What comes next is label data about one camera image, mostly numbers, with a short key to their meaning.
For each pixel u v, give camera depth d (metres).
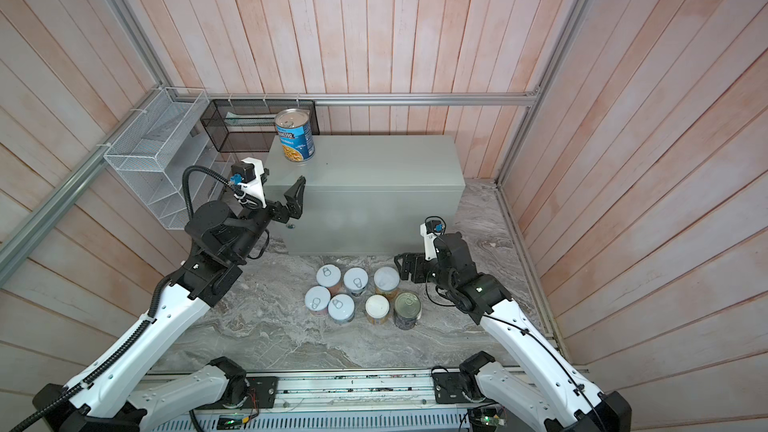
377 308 0.81
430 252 0.67
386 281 0.85
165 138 0.73
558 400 0.40
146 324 0.42
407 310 0.78
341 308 0.82
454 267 0.55
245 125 0.88
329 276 0.88
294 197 0.56
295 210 0.59
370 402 0.73
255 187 0.52
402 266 0.69
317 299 0.84
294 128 0.70
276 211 0.56
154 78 0.86
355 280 0.88
